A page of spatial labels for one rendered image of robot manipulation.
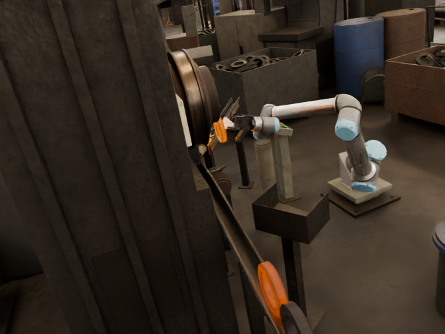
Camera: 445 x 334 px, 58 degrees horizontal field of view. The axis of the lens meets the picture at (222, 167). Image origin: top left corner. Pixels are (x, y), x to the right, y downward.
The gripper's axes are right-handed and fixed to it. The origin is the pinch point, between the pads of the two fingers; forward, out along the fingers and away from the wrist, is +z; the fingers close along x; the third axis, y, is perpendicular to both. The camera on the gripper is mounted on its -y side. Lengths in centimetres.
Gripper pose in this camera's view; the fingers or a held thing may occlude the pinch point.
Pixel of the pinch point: (219, 126)
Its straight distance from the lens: 237.5
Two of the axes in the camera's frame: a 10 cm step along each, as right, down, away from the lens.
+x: 2.9, 3.5, -8.9
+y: 1.1, -9.4, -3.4
